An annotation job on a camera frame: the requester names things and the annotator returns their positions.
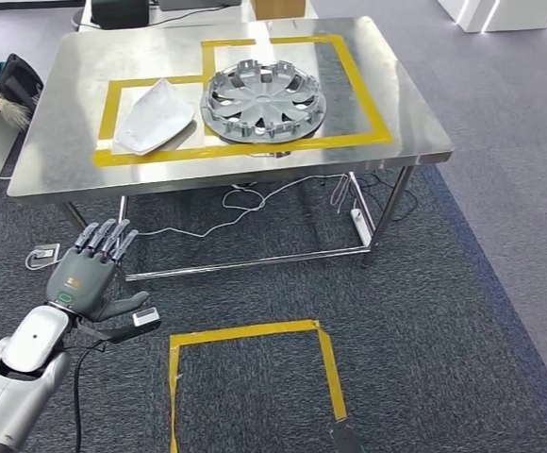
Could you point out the yellow floor tape rectangle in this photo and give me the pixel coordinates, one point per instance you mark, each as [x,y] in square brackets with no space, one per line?
[330,369]

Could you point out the silver wheel hubcap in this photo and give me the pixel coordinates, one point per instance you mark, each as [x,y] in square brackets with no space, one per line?
[262,100]

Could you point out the black bag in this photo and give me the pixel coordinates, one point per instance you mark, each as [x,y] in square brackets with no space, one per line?
[19,81]

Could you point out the brown cardboard box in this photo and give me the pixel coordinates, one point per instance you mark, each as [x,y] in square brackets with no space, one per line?
[278,9]

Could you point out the grey laptop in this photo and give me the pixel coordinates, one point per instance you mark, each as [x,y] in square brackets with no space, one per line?
[198,4]

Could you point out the stainless steel workbench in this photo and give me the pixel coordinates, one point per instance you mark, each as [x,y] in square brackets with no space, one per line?
[66,125]

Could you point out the white plastic mirror shell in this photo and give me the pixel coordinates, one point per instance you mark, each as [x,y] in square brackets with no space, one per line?
[153,119]

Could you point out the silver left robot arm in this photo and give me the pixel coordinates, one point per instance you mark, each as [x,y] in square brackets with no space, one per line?
[14,375]

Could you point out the white display block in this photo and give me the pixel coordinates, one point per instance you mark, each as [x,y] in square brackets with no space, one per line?
[514,12]

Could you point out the black zip case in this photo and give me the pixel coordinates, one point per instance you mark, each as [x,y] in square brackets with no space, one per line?
[120,12]

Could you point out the white power strip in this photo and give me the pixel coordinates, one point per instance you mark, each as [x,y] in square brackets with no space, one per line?
[360,226]

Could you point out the yellow tape on workbench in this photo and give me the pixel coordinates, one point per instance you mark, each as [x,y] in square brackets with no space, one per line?
[184,152]

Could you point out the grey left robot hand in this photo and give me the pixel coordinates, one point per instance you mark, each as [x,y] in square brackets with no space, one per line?
[82,284]

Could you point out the white table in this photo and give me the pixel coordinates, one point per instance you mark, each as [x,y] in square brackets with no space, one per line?
[235,15]

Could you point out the grey floor socket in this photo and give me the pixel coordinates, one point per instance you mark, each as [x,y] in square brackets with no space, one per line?
[46,255]

